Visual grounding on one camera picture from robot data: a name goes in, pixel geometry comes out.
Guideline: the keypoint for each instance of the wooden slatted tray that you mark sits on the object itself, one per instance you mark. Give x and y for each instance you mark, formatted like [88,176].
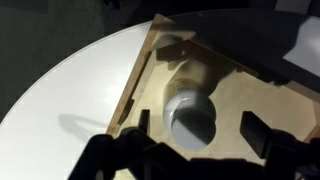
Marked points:
[273,100]

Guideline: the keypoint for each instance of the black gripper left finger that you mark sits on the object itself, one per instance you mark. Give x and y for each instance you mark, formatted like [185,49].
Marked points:
[144,120]

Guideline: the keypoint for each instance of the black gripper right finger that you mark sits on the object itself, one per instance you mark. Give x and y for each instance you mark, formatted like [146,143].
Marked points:
[255,131]

